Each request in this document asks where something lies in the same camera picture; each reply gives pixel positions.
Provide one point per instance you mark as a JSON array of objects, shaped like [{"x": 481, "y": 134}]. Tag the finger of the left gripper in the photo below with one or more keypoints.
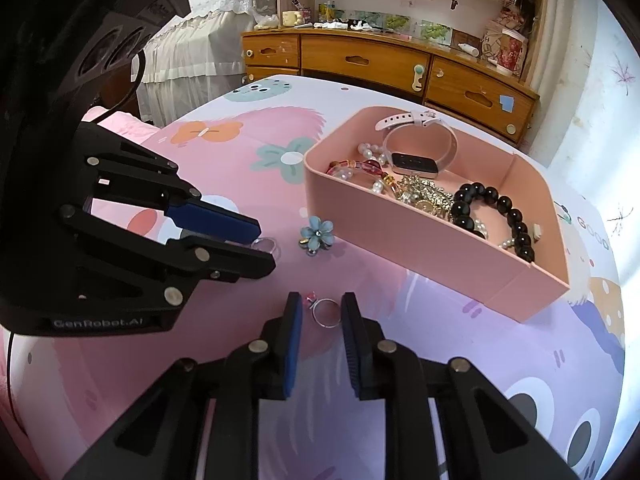
[
  {"x": 219, "y": 261},
  {"x": 210, "y": 220}
]

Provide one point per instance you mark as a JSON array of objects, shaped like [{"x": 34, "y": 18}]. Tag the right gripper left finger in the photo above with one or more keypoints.
[{"x": 288, "y": 341}]

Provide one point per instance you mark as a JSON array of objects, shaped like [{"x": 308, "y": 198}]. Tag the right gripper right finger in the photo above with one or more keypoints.
[{"x": 357, "y": 347}]

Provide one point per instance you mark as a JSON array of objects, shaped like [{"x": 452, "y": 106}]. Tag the silver ring red stone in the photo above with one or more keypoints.
[{"x": 326, "y": 312}]

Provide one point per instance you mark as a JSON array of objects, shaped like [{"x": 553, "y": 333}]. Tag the blue flower hair clip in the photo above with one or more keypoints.
[{"x": 317, "y": 235}]

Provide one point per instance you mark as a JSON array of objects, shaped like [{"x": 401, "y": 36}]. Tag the gold rhinestone hair comb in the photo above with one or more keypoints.
[{"x": 425, "y": 195}]

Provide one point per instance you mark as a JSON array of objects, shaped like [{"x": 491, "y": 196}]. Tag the white strap smartwatch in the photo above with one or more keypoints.
[{"x": 418, "y": 143}]

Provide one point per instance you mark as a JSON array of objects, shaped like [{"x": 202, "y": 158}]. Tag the white lace covered furniture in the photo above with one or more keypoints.
[{"x": 194, "y": 59}]

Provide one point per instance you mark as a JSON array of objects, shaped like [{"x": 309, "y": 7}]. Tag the pink open tray box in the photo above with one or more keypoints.
[{"x": 433, "y": 247}]

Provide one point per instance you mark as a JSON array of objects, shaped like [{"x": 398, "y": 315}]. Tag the yellow mug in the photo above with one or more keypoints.
[{"x": 292, "y": 19}]

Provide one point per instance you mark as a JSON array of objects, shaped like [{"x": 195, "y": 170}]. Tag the wooden desk with drawers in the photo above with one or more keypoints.
[{"x": 423, "y": 73}]

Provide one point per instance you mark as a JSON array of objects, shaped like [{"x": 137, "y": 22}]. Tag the white floral curtain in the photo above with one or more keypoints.
[{"x": 586, "y": 130}]

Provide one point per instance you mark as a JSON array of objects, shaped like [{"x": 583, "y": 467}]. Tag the white tube on desk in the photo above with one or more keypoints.
[{"x": 470, "y": 50}]

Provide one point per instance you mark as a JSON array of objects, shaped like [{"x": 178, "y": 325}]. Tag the red patterned paper cup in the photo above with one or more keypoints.
[{"x": 511, "y": 53}]

